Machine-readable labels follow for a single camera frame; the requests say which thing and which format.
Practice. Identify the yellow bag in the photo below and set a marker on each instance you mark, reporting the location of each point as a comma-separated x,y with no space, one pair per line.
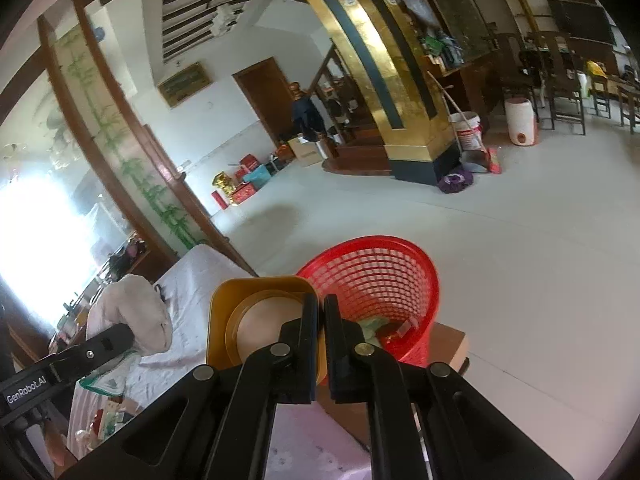
596,69

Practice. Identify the yellow square container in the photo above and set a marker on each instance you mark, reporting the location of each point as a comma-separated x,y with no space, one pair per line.
222,320

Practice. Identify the red mesh basket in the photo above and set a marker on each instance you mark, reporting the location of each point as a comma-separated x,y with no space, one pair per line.
390,270

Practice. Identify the wooden door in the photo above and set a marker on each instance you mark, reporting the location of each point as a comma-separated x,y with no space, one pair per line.
262,100

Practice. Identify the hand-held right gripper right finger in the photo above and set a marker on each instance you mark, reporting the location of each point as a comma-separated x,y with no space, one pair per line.
345,360

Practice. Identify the wooden staircase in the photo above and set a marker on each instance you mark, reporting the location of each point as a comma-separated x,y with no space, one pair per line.
357,152

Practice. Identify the beige cloth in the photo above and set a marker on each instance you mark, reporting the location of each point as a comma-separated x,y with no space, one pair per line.
130,310

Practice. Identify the open cardboard box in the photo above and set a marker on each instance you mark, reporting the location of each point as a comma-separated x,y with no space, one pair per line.
306,152

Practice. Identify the teal box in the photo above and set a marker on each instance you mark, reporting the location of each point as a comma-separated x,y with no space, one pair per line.
259,177

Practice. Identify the gold foil ornament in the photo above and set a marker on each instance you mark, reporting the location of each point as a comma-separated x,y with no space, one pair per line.
225,183

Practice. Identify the bamboo stick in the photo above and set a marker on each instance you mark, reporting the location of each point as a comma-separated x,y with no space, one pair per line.
447,105

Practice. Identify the black wall screen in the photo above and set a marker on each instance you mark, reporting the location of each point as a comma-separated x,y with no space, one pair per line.
582,22

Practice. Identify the framed painting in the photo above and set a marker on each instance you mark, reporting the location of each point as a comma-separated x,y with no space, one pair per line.
185,84

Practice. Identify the red gift box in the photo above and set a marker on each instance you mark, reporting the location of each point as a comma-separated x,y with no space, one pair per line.
244,194

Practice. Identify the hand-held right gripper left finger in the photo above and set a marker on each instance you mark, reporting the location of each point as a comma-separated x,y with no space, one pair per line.
299,360

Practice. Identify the green white cloth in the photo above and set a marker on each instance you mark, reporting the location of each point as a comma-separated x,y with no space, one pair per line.
102,380

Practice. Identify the white bucket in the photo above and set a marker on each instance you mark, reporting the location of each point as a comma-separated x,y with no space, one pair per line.
467,132

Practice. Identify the dark wooden chair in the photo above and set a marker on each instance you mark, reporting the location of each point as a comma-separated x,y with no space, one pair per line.
562,85

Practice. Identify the gold pillar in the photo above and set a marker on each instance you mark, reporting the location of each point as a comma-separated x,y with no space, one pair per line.
400,80

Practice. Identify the white paper roll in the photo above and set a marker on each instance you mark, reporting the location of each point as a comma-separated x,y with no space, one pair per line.
521,120

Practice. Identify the bamboo painted panel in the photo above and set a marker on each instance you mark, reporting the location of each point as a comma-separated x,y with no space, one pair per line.
125,150

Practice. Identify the white floral sheet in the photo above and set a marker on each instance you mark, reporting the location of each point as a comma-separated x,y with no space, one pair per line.
200,280

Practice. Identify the grey dustpan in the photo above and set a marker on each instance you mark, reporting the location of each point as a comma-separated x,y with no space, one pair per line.
475,161

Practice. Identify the red cylinder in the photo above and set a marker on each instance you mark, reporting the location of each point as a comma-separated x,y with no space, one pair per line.
217,201

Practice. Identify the red packet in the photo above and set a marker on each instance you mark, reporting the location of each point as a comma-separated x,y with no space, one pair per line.
397,335

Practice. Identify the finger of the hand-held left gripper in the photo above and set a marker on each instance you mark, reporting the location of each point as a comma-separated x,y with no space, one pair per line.
97,347

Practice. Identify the green packet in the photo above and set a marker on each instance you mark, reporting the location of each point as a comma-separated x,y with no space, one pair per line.
372,330

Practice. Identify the brown cardboard sheet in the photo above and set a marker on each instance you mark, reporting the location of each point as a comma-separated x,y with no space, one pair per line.
445,345

